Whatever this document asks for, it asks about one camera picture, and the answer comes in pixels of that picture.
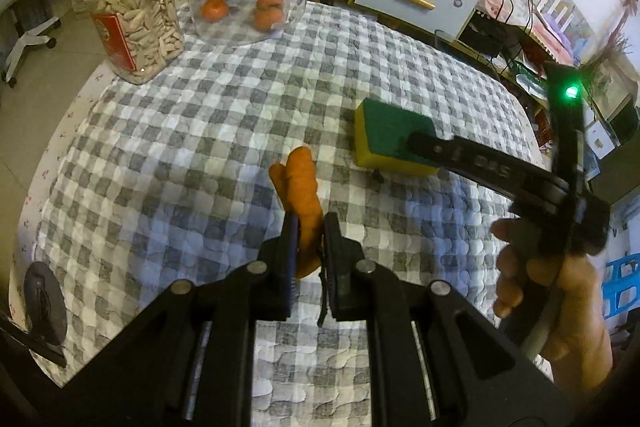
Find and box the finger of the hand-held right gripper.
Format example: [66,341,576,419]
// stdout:
[406,131,570,212]

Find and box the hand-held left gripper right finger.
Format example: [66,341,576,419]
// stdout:
[317,212,573,427]

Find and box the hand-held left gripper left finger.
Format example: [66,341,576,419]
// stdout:
[60,211,303,427]

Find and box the orange carrot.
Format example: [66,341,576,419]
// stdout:
[269,147,325,280]

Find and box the green and yellow sponge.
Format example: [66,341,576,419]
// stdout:
[354,98,442,178]

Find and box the person's right hand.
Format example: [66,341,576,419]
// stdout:
[490,217,616,400]

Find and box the dried plant bouquet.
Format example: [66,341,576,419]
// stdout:
[582,32,632,74]

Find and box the black box appliance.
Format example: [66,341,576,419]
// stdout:
[457,14,506,58]

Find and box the colourful picture board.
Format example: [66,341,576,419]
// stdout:
[537,0,593,50]

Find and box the blue plastic stool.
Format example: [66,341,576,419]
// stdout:
[602,252,640,318]

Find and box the black round object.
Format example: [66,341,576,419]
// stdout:
[22,261,68,368]

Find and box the glass jar of seeds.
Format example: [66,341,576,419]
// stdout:
[82,0,185,85]

